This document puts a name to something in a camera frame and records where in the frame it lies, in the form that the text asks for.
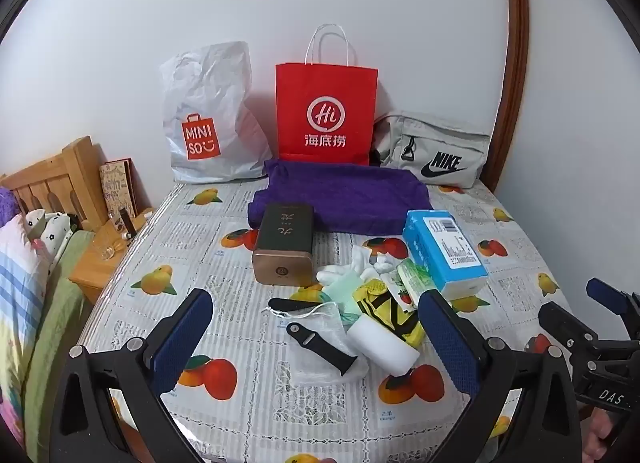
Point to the blue tissue box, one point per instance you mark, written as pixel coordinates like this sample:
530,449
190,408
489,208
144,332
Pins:
435,243

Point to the fruit printed packet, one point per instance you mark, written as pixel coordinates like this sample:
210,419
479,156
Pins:
404,297

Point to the white plastic shopping bag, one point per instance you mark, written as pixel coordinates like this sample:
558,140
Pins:
210,93

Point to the clear glass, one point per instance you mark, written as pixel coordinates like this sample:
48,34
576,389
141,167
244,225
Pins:
111,245

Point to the yellow black pouch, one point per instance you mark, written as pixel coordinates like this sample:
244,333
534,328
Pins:
375,300

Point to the purple towel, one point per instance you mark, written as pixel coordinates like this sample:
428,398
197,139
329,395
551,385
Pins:
360,193

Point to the white cotton gloves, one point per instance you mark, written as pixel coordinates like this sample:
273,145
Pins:
380,265

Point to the wooden headboard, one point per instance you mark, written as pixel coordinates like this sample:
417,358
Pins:
75,168

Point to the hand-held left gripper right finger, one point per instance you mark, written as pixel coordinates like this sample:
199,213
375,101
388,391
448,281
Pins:
450,343

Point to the patterned book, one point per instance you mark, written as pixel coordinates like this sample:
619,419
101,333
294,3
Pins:
117,188

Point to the grey waist bag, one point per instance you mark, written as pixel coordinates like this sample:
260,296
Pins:
440,138

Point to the green wet wipe packet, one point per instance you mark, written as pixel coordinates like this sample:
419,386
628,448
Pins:
415,283

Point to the white sponge block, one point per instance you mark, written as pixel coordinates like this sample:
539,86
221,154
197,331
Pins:
380,348

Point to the wooden nightstand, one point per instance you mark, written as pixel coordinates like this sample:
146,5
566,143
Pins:
90,268

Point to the light green cloth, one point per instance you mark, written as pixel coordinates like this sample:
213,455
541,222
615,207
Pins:
342,290

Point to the polka dot pillow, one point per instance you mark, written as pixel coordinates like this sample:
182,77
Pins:
50,233

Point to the gold tin box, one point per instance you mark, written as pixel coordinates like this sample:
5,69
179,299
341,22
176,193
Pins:
282,243

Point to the person's right hand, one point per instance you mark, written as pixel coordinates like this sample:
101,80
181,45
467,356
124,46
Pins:
596,438

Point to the striped bedding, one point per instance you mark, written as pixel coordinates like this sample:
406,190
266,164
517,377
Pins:
20,293

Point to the fruit printed tablecloth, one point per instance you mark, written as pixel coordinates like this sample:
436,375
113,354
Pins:
240,393

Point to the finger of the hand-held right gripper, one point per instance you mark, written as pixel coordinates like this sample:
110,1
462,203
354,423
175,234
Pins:
607,295
565,325

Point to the green bedsheet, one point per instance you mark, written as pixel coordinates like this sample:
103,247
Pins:
55,343

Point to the small dark bottle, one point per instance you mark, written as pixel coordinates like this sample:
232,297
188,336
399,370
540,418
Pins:
127,223

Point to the red paper bag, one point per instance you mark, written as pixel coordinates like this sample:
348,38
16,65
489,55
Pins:
325,88

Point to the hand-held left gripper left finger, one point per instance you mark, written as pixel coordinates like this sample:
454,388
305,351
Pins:
185,338

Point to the wooden door frame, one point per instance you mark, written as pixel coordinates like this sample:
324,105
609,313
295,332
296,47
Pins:
517,43

